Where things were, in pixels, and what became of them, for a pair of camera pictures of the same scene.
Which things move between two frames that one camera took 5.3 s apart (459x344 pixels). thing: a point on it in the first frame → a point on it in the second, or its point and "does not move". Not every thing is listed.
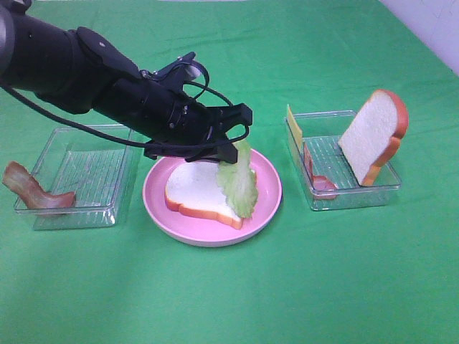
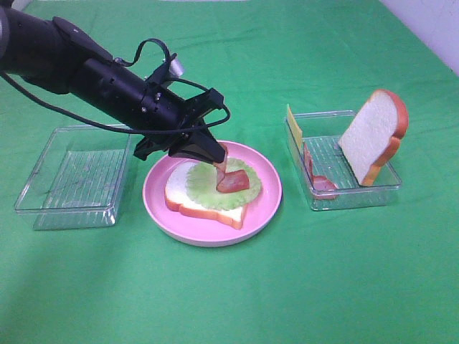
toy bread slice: (195, 187) does not move
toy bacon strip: (16, 178) → (230, 181)
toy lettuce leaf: (239, 182) → (201, 182)
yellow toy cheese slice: (295, 128) does not move
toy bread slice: (373, 139) does not move
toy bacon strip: (323, 188) does not move
